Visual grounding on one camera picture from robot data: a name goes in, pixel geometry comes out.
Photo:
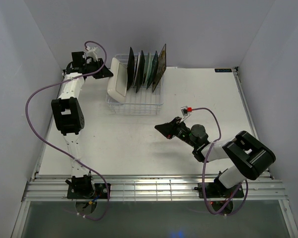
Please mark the white wire dish rack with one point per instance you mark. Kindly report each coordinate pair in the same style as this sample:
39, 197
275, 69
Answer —
145, 102

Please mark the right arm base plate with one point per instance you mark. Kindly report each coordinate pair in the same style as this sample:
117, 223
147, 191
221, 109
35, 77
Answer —
213, 190

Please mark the mint green round flower plate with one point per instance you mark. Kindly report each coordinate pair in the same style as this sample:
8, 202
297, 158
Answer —
148, 61

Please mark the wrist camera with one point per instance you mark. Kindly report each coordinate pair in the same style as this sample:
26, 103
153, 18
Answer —
186, 112
93, 50

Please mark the teal square plate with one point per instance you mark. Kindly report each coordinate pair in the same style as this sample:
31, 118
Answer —
153, 69

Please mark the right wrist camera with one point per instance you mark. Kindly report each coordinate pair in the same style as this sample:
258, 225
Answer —
186, 112

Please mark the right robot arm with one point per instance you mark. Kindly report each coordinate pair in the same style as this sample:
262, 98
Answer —
250, 157

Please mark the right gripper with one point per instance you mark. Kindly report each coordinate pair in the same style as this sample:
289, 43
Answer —
169, 128

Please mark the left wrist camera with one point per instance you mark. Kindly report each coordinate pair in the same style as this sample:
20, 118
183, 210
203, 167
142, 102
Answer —
93, 50

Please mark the dark label sticker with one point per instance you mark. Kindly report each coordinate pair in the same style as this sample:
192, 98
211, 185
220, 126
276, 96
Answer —
222, 70

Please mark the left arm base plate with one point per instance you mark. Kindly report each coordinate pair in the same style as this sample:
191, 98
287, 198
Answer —
90, 192

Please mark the round white green-rimmed plate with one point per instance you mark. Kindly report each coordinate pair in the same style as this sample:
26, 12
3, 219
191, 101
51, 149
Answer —
136, 68

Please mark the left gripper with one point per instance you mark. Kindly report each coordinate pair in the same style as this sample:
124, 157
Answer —
105, 73

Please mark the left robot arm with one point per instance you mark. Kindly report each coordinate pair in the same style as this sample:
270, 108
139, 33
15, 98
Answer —
69, 118

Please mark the white rectangular plate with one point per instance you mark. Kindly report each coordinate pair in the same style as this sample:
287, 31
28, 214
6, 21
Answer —
117, 84

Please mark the cream square flower plate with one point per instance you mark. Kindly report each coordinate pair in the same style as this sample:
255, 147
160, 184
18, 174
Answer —
161, 68

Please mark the black floral plate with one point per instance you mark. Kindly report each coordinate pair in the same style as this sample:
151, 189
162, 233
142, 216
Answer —
130, 69
140, 72

